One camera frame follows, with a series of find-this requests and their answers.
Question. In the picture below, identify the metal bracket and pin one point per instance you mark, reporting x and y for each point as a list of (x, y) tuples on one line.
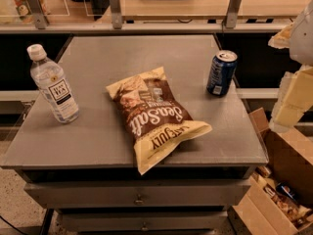
[(117, 20), (39, 18), (232, 13)]

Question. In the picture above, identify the snack packets in box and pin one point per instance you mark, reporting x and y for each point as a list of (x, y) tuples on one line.
[(296, 213)]

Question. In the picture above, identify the lower grey drawer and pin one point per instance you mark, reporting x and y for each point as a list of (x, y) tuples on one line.
[(142, 221)]

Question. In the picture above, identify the right metal bracket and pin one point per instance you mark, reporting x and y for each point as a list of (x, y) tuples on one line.
[(232, 13)]

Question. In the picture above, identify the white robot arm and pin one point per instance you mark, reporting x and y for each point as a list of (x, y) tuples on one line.
[(297, 37)]

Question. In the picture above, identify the blue pepsi can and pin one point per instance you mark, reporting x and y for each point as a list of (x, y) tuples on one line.
[(221, 73)]

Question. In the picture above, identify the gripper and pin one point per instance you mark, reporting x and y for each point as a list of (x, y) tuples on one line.
[(302, 39)]

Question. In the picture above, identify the open cardboard box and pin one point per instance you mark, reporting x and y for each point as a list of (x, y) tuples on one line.
[(291, 162)]

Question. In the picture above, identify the upper grey drawer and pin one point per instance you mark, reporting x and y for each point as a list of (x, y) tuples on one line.
[(129, 194)]

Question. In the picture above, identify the clear plastic water bottle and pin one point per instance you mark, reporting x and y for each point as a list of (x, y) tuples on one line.
[(51, 81)]

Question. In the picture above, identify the grey drawer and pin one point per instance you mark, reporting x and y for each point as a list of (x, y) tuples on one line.
[(142, 221), (129, 194)]

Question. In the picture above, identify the brown sea salt chip bag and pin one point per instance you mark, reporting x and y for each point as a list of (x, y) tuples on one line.
[(156, 121)]

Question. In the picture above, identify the left metal bracket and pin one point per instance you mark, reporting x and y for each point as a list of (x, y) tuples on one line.
[(39, 18)]

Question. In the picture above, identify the middle metal bracket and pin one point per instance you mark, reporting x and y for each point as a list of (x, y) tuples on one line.
[(117, 20)]

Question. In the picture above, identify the pepsi can in box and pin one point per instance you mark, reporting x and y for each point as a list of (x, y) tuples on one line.
[(284, 189)]

